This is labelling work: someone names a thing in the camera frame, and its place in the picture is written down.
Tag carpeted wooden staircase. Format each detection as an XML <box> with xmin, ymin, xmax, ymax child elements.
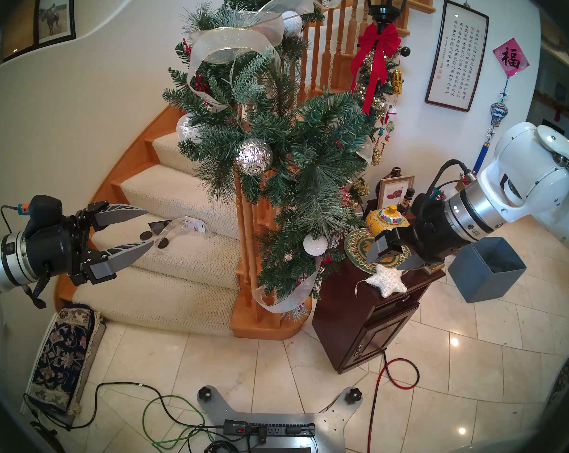
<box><xmin>53</xmin><ymin>0</ymin><xmax>460</xmax><ymax>340</ymax></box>

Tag framed horse photo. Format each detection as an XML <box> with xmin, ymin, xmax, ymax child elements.
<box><xmin>33</xmin><ymin>0</ymin><xmax>76</xmax><ymax>46</ymax></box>

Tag colourful paper crane string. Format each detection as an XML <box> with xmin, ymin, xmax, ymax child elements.
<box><xmin>378</xmin><ymin>105</ymin><xmax>398</xmax><ymax>148</ymax></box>

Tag red black cable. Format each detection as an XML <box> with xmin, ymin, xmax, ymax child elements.
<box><xmin>367</xmin><ymin>351</ymin><xmax>420</xmax><ymax>453</ymax></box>

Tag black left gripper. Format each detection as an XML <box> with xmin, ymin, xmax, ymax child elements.
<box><xmin>24</xmin><ymin>202</ymin><xmax>155</xmax><ymax>287</ymax></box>

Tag black power strip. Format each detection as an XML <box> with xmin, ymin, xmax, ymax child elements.
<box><xmin>223</xmin><ymin>419</ymin><xmax>316</xmax><ymax>438</ymax></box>

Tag small black-hat nutcracker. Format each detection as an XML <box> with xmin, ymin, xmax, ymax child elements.
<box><xmin>398</xmin><ymin>188</ymin><xmax>416</xmax><ymax>217</ymax></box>

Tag blue grey square bin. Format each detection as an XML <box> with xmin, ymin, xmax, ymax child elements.
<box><xmin>447</xmin><ymin>236</ymin><xmax>527</xmax><ymax>304</ymax></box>

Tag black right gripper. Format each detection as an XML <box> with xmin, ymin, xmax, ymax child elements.
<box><xmin>366</xmin><ymin>207</ymin><xmax>474</xmax><ymax>270</ymax></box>

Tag small white picture frame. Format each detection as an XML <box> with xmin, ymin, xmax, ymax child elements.
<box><xmin>377</xmin><ymin>175</ymin><xmax>415</xmax><ymax>211</ymax></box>

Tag silver faceted ball ornament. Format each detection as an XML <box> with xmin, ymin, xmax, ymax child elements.
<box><xmin>236</xmin><ymin>138</ymin><xmax>273</xmax><ymax>176</ymax></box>

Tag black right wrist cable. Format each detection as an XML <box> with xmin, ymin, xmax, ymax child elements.
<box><xmin>426</xmin><ymin>159</ymin><xmax>476</xmax><ymax>200</ymax></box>

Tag red velvet bow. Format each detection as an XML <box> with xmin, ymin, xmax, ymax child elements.
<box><xmin>350</xmin><ymin>23</ymin><xmax>402</xmax><ymax>115</ymax></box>

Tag green cable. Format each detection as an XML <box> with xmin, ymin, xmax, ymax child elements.
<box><xmin>142</xmin><ymin>394</ymin><xmax>207</xmax><ymax>450</ymax></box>

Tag green pine garland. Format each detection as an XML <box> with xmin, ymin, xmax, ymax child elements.
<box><xmin>162</xmin><ymin>0</ymin><xmax>379</xmax><ymax>316</ymax></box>

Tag clear silver ball ornament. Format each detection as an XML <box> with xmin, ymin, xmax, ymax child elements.
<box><xmin>176</xmin><ymin>113</ymin><xmax>202</xmax><ymax>142</ymax></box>

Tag white glitter ball ornament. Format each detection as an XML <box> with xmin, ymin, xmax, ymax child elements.
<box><xmin>303</xmin><ymin>234</ymin><xmax>328</xmax><ymax>256</ymax></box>

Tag white glitter star ornament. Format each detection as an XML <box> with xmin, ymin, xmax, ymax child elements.
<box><xmin>355</xmin><ymin>264</ymin><xmax>408</xmax><ymax>298</ymax></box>

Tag large white ball ornament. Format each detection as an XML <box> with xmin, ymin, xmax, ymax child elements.
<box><xmin>281</xmin><ymin>11</ymin><xmax>304</xmax><ymax>36</ymax></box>

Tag folded patterned rug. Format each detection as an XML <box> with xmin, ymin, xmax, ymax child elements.
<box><xmin>23</xmin><ymin>303</ymin><xmax>107</xmax><ymax>417</ymax></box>

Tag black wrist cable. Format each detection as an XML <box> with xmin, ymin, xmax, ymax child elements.
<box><xmin>426</xmin><ymin>159</ymin><xmax>476</xmax><ymax>200</ymax></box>
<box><xmin>0</xmin><ymin>203</ymin><xmax>47</xmax><ymax>310</ymax></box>

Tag black lantern lamp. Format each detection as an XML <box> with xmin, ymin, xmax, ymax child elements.
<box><xmin>364</xmin><ymin>0</ymin><xmax>415</xmax><ymax>25</ymax></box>

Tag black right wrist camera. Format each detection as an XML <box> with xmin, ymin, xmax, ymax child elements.
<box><xmin>410</xmin><ymin>193</ymin><xmax>443</xmax><ymax>221</ymax></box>

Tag black floor cable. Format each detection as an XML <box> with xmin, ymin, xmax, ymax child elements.
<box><xmin>23</xmin><ymin>381</ymin><xmax>228</xmax><ymax>431</ymax></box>

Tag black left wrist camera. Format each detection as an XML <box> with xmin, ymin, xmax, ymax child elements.
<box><xmin>24</xmin><ymin>195</ymin><xmax>63</xmax><ymax>235</ymax></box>

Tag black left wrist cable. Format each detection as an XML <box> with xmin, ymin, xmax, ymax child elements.
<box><xmin>0</xmin><ymin>203</ymin><xmax>47</xmax><ymax>310</ymax></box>

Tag yellow porcelain lidded jar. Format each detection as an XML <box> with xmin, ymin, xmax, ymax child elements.
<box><xmin>365</xmin><ymin>204</ymin><xmax>411</xmax><ymax>257</ymax></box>

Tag gold tinsel lamp garland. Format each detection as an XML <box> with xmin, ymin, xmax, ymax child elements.
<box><xmin>353</xmin><ymin>46</ymin><xmax>405</xmax><ymax>207</ymax></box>

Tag clear safety glasses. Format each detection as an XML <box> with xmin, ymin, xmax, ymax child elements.
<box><xmin>140</xmin><ymin>216</ymin><xmax>207</xmax><ymax>250</ymax></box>

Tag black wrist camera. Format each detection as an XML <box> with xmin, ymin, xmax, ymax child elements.
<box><xmin>24</xmin><ymin>195</ymin><xmax>63</xmax><ymax>235</ymax></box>
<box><xmin>410</xmin><ymin>193</ymin><xmax>443</xmax><ymax>221</ymax></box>

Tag dark red vase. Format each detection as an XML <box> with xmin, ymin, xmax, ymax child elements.
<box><xmin>376</xmin><ymin>167</ymin><xmax>403</xmax><ymax>198</ymax></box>

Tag dark wood cabinet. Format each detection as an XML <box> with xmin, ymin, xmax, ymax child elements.
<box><xmin>311</xmin><ymin>237</ymin><xmax>446</xmax><ymax>375</ymax></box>

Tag framed calligraphy scroll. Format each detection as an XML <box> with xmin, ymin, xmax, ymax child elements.
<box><xmin>425</xmin><ymin>0</ymin><xmax>490</xmax><ymax>113</ymax></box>

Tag dark wooden picture frame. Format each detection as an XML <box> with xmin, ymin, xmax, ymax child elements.
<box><xmin>0</xmin><ymin>0</ymin><xmax>39</xmax><ymax>61</ymax></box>

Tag green gold round plate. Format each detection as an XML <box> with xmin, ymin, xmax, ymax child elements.
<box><xmin>343</xmin><ymin>227</ymin><xmax>413</xmax><ymax>276</ymax></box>

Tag sheer white gold-edged ribbon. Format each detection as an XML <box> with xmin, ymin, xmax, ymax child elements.
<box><xmin>176</xmin><ymin>0</ymin><xmax>375</xmax><ymax>313</ymax></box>

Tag red fu charm blue tassel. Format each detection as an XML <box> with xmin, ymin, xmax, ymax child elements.
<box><xmin>471</xmin><ymin>38</ymin><xmax>530</xmax><ymax>174</ymax></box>

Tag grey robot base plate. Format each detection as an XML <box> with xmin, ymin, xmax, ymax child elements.
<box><xmin>197</xmin><ymin>385</ymin><xmax>363</xmax><ymax>453</ymax></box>

